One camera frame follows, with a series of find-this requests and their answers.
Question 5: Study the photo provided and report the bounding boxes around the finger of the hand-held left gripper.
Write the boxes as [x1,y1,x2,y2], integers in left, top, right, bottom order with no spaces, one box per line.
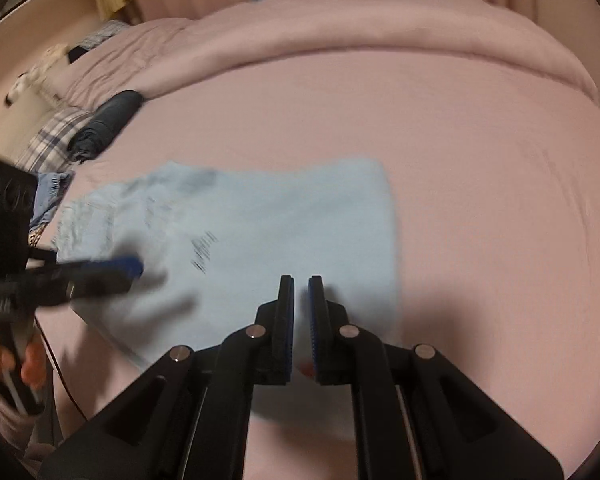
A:
[27,256,145,308]

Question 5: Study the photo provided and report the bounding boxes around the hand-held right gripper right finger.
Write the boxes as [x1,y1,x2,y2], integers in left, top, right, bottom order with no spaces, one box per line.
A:
[307,275,565,480]

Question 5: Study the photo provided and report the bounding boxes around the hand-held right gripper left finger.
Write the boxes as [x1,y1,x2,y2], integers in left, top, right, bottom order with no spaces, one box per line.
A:
[39,275,297,480]

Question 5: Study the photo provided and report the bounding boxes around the light blue strawberry pants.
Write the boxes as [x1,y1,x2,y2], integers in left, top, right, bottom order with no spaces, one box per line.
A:
[54,157,402,443]

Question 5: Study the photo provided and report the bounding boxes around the person's left hand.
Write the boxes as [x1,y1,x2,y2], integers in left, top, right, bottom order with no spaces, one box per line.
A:
[0,324,48,391]

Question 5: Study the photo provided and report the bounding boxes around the blue shorts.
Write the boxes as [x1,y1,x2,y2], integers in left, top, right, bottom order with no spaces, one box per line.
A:
[29,171,77,229]

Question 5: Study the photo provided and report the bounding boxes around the plaid pillow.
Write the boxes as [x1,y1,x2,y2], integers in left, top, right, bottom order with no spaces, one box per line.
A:
[17,107,99,175]

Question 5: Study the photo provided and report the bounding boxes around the dark grey rolled cloth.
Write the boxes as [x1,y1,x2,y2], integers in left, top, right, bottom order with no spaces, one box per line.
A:
[67,90,145,164]

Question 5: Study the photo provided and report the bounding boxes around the cream pillow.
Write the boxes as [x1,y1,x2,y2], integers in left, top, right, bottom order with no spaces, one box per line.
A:
[39,67,78,108]

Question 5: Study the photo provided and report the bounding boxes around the white plush toy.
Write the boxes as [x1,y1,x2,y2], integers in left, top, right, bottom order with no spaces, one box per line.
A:
[6,44,72,107]

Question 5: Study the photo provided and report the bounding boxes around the blue checked cloth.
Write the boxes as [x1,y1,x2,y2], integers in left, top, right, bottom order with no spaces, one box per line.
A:
[74,20,132,54]

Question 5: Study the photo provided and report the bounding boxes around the pink duvet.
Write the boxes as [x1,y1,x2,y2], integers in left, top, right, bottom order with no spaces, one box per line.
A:
[61,0,600,112]

